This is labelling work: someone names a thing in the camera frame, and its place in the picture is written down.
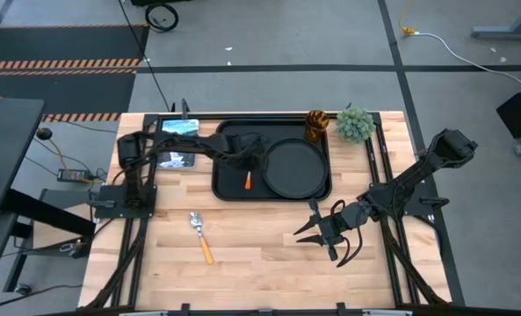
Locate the black mat with hazard stripes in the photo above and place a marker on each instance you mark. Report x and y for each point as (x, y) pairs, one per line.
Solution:
(67, 44)

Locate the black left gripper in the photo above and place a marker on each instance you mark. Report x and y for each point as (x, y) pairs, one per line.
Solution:
(251, 151)

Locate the round black plate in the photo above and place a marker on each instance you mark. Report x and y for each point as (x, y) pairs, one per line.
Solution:
(295, 169)

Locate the black rectangular serving tray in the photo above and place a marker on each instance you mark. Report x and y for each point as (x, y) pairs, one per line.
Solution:
(233, 184)

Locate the amber ribbed glass cup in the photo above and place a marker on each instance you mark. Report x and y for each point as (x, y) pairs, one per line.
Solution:
(316, 125)

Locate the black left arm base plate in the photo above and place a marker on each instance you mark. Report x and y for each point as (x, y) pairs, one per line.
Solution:
(110, 199)

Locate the black aluminium table frame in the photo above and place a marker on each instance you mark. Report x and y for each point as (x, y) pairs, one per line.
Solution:
(207, 116)

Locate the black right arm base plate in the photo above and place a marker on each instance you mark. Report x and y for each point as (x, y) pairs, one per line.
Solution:
(422, 207)

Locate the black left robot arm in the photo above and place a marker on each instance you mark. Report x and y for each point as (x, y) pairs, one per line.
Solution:
(190, 144)

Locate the black power adapter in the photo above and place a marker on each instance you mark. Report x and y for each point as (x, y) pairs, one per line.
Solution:
(72, 175)

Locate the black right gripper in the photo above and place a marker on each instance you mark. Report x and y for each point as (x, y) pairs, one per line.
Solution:
(339, 221)

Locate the black desk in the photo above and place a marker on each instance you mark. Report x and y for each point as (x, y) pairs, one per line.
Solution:
(5, 145)

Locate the small green potted plant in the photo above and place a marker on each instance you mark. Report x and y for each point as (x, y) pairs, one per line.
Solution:
(355, 125)

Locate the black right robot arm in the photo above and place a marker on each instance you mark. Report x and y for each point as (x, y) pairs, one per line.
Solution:
(418, 173)

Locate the grey desk leg frame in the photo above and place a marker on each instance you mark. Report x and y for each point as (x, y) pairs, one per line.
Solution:
(506, 30)

